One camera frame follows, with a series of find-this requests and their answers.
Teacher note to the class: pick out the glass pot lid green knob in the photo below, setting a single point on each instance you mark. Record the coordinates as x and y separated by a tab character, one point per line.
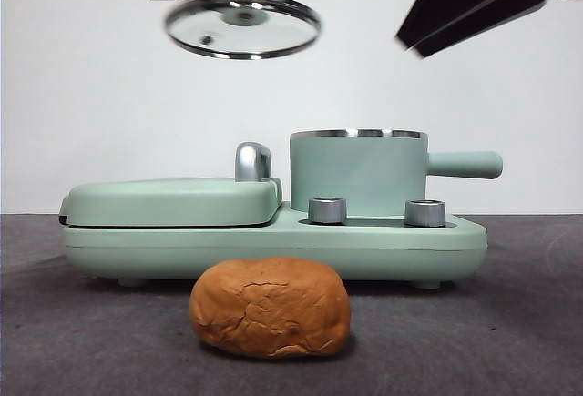
246	36

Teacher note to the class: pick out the brown potato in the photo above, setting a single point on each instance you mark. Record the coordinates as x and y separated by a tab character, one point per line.
268	309

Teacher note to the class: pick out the mint green steamer pot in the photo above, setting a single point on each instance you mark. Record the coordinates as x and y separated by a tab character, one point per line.
360	173

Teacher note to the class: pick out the silver control knob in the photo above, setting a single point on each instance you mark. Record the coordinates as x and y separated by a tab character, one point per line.
326	210
423	212

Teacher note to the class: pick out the mint green griddle cover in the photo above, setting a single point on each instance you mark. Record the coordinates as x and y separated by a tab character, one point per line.
168	202

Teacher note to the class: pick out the mint green breakfast maker base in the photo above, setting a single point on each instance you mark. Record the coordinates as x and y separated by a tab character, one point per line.
273	250

